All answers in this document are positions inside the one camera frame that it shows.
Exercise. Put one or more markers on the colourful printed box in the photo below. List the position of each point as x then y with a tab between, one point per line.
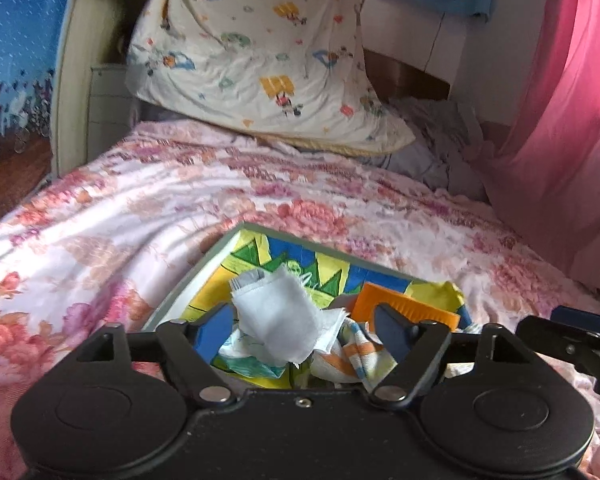
260	255

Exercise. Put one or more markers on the beige wooden panel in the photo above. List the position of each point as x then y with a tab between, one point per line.
75	85

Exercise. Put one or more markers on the orange yellow striped sock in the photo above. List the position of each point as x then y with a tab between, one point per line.
352	355

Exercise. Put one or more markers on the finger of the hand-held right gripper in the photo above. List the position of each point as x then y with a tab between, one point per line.
580	316
555	337

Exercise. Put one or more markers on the cartoon print pillow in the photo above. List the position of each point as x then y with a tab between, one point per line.
255	60

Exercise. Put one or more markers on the pink curtain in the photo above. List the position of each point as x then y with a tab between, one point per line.
570	110

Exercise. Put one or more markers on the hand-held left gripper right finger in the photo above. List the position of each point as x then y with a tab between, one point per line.
391	331

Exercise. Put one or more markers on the grey crumpled bedding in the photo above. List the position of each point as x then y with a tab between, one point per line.
440	130

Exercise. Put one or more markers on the dark wooden headboard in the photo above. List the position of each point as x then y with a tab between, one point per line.
410	80

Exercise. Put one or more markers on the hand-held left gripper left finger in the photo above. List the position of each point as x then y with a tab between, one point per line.
212	329

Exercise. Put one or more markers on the blue printed fabric wardrobe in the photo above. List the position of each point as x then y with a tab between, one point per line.
20	35

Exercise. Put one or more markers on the white cabinet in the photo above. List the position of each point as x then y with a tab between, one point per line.
107	95

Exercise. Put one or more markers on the pink floral blanket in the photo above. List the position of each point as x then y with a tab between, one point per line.
130	200

